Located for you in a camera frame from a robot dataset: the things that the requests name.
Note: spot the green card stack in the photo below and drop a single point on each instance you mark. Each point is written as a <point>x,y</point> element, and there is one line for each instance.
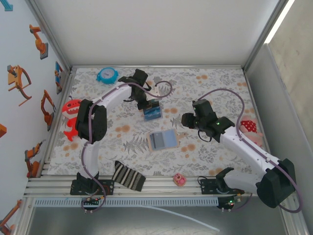
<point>154,100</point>

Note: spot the black card stack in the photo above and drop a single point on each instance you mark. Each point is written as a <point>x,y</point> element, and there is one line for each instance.
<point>156,107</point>

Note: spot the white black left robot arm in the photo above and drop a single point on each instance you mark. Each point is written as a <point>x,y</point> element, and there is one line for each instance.
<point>91,122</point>

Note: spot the aluminium frame bar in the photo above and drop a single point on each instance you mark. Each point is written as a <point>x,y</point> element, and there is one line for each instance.
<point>293,220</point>
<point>159,66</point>
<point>266,34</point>
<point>166,189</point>
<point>24,215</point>
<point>49,33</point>
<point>66,90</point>

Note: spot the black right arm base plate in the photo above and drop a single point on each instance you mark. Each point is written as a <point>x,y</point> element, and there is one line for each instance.
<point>207,187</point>

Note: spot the beige card holder wallet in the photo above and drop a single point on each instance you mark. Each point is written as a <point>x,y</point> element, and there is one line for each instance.
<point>170,139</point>

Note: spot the blue card stack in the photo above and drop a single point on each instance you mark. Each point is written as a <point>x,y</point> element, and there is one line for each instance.
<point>152,115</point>

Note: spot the white light strip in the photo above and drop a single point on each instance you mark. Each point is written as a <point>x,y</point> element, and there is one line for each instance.
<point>281,20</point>

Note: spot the orange gripper claw sticker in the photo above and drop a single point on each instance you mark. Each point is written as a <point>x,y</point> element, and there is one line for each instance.
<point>14,78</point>

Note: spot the pink polka dot plush toy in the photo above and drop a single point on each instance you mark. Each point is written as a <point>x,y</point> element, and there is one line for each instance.
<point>248,126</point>

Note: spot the floral fern print tablecloth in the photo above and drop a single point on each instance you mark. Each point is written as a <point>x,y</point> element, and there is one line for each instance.
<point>171,159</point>

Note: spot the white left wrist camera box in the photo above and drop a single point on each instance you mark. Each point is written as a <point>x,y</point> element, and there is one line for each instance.
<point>156,91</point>

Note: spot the red monster plush toy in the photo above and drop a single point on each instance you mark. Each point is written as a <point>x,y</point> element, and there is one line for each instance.
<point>69,110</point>

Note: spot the blue orange robot sticker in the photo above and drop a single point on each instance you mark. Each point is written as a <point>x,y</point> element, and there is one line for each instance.
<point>58,73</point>

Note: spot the small pink bear toy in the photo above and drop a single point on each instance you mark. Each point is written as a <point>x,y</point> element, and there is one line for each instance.
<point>179,179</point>

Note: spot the blue alarm clock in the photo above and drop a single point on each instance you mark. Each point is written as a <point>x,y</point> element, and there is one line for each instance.
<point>107,74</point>

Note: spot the black white striped sock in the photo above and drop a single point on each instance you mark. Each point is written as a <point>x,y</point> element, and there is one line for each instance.
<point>128,176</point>

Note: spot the clear acrylic card stand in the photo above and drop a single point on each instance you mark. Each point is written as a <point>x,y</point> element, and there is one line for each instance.
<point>160,117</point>

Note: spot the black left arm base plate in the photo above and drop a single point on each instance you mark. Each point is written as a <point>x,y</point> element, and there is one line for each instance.
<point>108,187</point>

